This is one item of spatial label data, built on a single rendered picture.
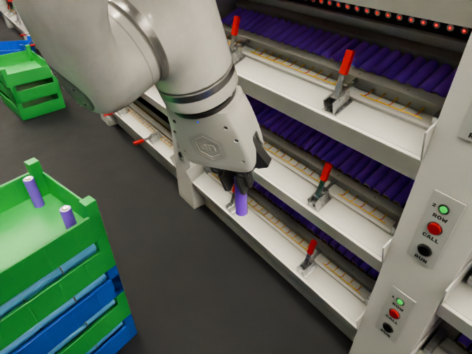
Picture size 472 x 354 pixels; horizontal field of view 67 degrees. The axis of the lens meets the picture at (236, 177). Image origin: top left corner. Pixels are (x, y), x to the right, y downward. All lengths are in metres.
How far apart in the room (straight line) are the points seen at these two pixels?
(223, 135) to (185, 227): 0.73
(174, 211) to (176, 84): 0.84
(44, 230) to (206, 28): 0.50
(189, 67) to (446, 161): 0.33
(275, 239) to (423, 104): 0.49
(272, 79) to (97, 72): 0.46
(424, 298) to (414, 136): 0.25
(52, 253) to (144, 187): 0.70
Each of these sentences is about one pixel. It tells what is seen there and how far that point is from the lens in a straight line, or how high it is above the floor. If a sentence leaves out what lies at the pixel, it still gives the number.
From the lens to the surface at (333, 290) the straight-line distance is 0.82.
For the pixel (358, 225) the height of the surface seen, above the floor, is 0.32.
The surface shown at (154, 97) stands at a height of 0.32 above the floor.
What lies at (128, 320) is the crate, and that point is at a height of 0.06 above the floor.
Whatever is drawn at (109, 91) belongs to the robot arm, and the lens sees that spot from 0.29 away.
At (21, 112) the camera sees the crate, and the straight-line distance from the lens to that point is 1.90.
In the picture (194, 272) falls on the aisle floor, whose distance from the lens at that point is 0.99.
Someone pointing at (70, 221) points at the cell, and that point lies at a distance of 0.64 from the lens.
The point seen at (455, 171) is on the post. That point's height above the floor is 0.52.
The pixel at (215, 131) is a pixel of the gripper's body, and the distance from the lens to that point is 0.39.
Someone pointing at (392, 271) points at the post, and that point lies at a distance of 0.64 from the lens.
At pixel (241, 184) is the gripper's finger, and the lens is 0.49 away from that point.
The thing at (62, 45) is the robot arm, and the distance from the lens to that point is 0.26.
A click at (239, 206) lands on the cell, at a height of 0.42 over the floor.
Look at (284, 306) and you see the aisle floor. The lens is 0.93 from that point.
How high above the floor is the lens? 0.77
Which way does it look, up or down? 37 degrees down
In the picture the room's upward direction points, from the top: straight up
